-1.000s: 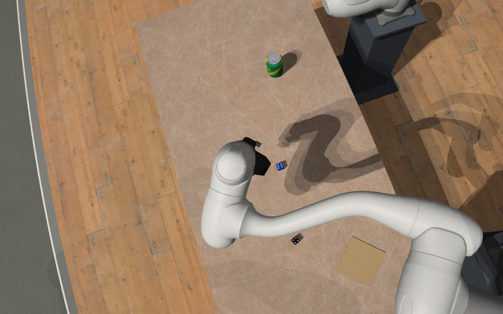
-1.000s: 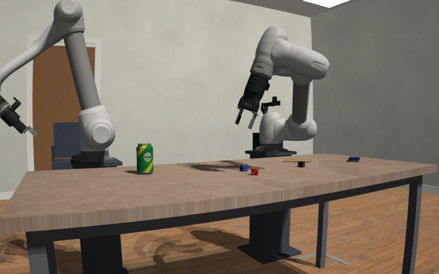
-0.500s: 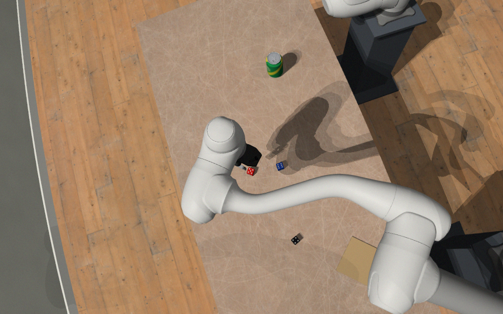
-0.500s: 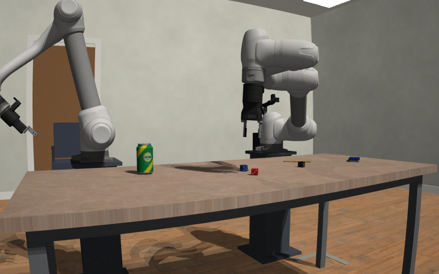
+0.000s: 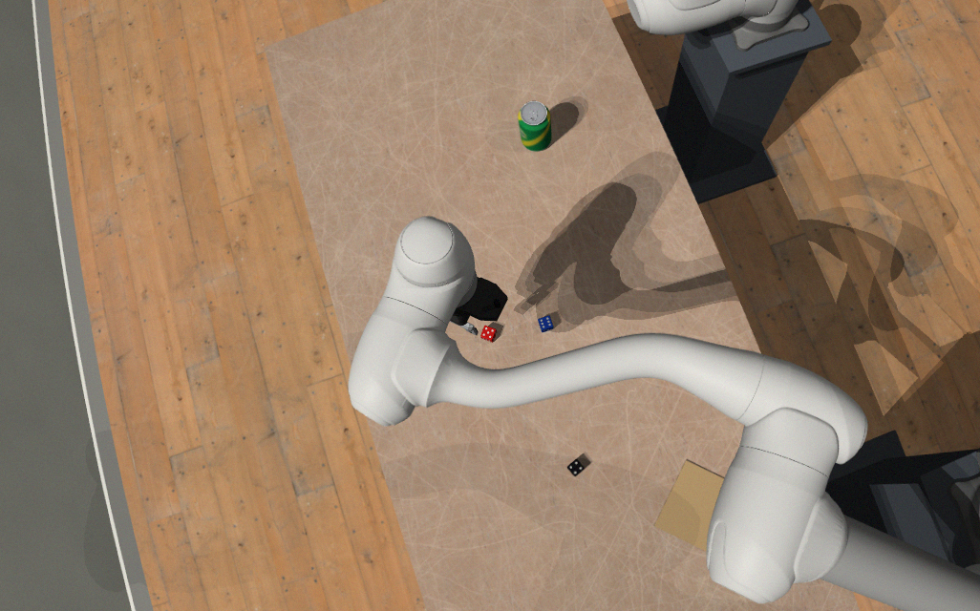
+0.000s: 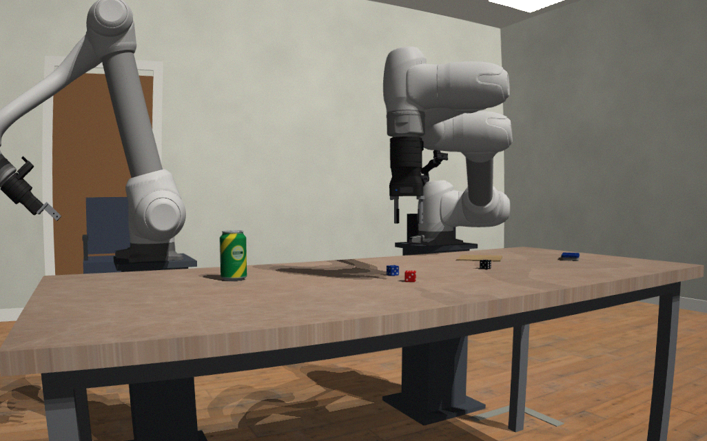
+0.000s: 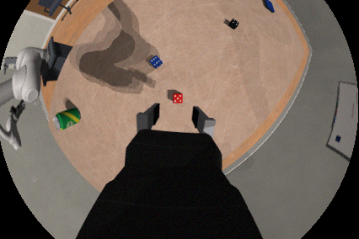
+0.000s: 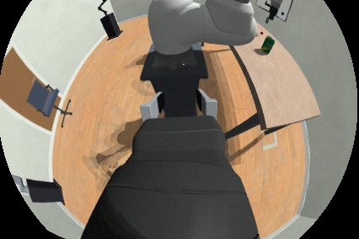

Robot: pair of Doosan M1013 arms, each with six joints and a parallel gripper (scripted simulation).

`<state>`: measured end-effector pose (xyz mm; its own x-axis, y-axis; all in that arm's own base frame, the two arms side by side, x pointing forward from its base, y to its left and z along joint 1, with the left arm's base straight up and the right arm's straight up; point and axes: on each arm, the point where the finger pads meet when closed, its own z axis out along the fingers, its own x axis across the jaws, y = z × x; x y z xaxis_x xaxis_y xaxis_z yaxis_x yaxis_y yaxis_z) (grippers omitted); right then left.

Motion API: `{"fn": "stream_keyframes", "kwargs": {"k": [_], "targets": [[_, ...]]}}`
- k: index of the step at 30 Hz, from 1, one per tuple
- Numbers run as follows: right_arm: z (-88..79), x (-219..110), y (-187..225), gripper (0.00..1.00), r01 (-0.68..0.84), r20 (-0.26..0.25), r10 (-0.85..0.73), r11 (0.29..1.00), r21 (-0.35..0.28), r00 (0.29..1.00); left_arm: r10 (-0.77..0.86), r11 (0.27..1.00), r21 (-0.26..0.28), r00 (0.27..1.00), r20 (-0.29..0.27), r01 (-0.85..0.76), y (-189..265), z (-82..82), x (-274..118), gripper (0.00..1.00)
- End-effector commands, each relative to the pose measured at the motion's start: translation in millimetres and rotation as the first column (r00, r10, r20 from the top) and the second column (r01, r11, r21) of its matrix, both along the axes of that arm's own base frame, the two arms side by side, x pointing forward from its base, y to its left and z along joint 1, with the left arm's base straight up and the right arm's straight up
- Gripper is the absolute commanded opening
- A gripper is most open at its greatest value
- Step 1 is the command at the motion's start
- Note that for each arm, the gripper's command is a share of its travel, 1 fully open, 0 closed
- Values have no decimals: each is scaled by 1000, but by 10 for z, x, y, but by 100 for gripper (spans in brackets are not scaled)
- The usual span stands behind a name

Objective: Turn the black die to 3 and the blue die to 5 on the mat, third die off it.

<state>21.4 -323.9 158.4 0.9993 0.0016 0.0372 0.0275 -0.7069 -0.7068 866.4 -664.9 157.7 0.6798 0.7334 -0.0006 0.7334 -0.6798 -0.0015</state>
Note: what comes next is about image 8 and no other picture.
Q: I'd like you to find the green soda can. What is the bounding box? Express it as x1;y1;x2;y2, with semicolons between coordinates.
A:
261;35;275;54

